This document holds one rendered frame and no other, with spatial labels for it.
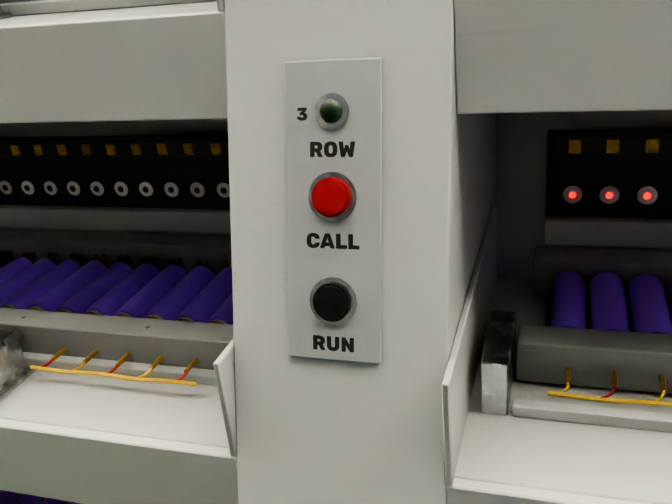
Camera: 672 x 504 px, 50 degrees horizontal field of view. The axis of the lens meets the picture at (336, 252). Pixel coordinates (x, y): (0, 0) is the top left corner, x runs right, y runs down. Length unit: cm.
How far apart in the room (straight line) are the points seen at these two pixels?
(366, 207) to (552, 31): 9
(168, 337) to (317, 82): 17
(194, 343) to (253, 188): 11
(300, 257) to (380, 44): 9
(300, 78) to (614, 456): 20
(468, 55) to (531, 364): 15
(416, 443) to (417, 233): 9
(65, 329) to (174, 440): 11
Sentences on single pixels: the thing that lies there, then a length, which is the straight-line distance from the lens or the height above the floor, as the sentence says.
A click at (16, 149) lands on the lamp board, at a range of 59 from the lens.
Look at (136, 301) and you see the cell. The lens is 45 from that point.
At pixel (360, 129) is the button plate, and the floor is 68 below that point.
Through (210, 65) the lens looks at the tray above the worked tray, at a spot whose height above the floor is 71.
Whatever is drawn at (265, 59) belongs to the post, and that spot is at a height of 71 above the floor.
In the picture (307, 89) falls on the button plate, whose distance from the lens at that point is 30.
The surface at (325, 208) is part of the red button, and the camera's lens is 29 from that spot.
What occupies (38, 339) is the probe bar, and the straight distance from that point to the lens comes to 45.
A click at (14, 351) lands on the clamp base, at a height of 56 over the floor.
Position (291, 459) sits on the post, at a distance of 33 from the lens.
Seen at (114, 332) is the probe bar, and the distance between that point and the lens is 41.
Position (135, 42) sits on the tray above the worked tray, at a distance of 34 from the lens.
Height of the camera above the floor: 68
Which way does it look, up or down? 8 degrees down
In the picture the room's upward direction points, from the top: straight up
